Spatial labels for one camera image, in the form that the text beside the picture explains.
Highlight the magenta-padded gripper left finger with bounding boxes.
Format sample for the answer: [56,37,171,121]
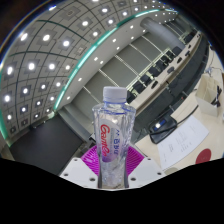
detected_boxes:
[59,144,101,188]

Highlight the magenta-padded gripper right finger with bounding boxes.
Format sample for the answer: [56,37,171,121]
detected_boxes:
[123,144,165,186]

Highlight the clear plastic water bottle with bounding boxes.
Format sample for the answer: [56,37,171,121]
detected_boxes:
[91,85,137,189]

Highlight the black desk conference unit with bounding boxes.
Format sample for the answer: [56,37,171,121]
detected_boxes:
[148,114,178,145]

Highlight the printed white paper sheet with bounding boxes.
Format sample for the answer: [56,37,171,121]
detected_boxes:
[156,115,210,171]

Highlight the row of black office chairs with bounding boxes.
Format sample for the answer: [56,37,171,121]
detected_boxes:
[126,28,201,104]

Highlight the long curved conference desk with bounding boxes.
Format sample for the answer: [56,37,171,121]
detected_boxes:
[129,31,214,141]

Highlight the black tool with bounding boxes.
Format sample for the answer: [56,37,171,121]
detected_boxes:
[213,84,224,108]

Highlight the recessed ceiling lights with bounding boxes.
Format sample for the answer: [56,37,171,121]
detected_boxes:
[0,0,181,134]

